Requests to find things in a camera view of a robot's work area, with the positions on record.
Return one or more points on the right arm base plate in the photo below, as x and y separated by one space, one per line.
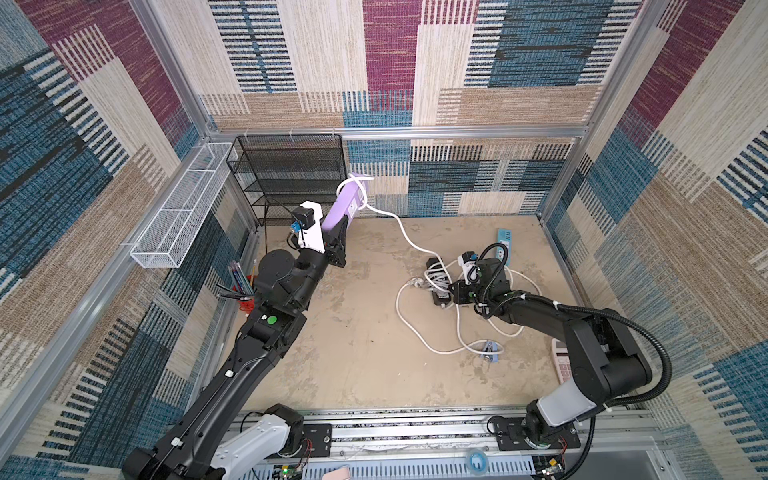
510 433

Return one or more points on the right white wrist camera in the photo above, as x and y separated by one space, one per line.
468 263

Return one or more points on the teal power strip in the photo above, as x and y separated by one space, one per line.
504 237

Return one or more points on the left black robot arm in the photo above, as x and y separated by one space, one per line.
195 447

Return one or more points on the pink white calculator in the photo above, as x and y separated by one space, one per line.
561 361

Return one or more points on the aluminium front rail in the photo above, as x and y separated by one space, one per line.
431 443

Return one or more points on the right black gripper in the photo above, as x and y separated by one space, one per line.
459 288

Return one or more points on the blue round sticker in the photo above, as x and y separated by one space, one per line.
476 462

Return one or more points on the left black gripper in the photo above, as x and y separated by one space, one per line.
333 245

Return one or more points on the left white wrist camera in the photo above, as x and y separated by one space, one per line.
307 226

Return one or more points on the red pen cup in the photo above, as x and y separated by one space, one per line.
247 306

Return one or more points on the pens in red cup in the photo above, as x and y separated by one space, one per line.
239 289

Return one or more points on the blue binder clip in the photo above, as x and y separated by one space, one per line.
490 351

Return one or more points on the purple power strip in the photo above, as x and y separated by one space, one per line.
351 198

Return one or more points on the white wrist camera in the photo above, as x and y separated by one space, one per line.
468 263
307 226

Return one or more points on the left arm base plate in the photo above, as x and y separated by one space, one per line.
315 443

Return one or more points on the black wire shelf rack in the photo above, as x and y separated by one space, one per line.
279 172

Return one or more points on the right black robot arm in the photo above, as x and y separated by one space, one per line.
606 361

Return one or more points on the black power strip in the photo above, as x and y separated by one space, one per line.
438 282

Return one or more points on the white mesh wall basket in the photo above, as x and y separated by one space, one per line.
166 241

